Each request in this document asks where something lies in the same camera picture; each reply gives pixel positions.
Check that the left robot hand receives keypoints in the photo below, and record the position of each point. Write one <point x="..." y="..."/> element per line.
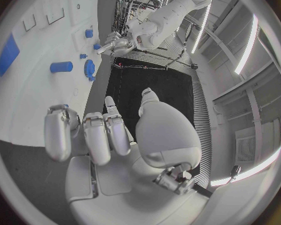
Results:
<point x="120" y="45"/>

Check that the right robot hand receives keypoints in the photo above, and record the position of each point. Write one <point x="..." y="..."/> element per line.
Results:
<point x="164" y="131"/>

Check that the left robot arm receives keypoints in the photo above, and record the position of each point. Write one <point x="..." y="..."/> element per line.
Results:
<point x="168" y="16"/>

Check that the white task board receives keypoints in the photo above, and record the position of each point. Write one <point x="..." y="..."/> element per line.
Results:
<point x="42" y="97"/>

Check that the blue short cylinder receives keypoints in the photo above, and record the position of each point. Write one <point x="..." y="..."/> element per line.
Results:
<point x="96" y="46"/>

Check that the blue plug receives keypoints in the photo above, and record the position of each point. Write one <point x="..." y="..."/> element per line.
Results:
<point x="89" y="33"/>

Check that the blue gear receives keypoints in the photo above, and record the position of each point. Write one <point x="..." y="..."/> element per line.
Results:
<point x="89" y="68"/>

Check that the small blue peg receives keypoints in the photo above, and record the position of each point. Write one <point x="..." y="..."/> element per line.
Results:
<point x="66" y="105"/>
<point x="82" y="56"/>

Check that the blue long cylinder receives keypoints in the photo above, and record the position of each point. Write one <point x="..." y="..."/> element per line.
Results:
<point x="60" y="67"/>

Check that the blue rectangular block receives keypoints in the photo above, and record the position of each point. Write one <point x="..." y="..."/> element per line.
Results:
<point x="8" y="55"/>

